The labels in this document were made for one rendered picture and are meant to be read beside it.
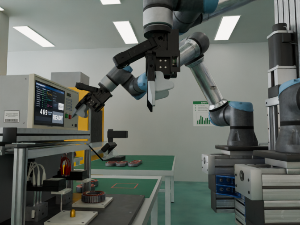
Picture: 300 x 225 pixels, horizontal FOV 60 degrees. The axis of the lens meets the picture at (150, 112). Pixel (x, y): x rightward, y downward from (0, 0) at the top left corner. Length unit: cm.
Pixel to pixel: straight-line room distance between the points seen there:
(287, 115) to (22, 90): 93
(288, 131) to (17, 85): 96
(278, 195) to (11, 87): 98
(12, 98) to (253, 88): 598
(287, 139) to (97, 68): 617
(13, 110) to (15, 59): 681
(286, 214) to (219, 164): 51
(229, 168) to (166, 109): 508
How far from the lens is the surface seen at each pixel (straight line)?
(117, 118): 649
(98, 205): 124
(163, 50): 63
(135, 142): 639
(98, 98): 124
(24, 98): 107
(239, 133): 136
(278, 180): 87
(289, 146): 91
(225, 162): 133
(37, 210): 112
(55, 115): 120
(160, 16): 66
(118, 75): 122
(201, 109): 635
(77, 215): 111
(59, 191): 108
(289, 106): 93
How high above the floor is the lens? 109
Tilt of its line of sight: 5 degrees up
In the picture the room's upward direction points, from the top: straight up
